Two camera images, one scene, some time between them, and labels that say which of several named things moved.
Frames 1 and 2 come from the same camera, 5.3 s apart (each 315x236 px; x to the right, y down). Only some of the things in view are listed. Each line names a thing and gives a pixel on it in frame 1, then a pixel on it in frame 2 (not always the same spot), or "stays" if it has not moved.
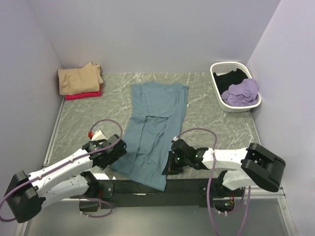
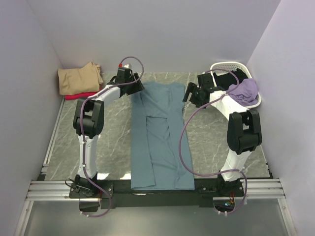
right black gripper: [171, 168] to [191, 86]
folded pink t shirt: [75, 96] stays
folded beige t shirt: [85, 79] stays
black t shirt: [224, 81] stays
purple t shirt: [245, 93] stays
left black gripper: [115, 156] to [138, 86]
